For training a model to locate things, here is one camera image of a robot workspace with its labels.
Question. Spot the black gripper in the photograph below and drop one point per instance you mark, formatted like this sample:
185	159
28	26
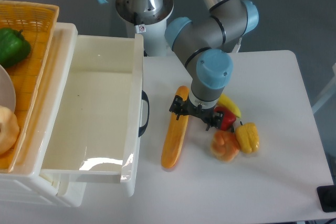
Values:
206	113

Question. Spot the long orange bread loaf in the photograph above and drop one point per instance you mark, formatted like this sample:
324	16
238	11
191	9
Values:
174	139

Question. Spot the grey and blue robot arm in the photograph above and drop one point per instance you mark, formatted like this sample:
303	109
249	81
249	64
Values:
197	46

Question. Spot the orange knotted bread roll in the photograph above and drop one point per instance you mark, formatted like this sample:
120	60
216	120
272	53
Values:
224	146

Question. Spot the yellow banana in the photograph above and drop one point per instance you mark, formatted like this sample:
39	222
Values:
227	102

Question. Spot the red bell pepper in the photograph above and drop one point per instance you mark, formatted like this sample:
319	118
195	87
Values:
228	119

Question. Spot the yellow bell pepper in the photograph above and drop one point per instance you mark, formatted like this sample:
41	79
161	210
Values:
247	137

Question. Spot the white plastic drawer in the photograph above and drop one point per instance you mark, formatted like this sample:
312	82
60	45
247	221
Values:
96	134

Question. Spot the white object at right edge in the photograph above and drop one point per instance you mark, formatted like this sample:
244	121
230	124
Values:
326	93

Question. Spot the black device at table edge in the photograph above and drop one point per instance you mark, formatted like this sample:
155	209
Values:
326	195

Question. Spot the orange woven basket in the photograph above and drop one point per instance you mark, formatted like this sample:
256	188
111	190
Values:
38	23

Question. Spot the white plastic drawer cabinet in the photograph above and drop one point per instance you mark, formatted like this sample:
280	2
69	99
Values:
26	182

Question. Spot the beige plate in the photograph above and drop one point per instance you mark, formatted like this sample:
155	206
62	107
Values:
7	91

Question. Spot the green bell pepper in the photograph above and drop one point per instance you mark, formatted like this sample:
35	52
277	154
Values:
14	47

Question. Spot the black drawer handle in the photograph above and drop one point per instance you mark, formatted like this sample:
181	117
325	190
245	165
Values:
145	113

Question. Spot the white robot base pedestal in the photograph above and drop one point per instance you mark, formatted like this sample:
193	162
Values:
149	19

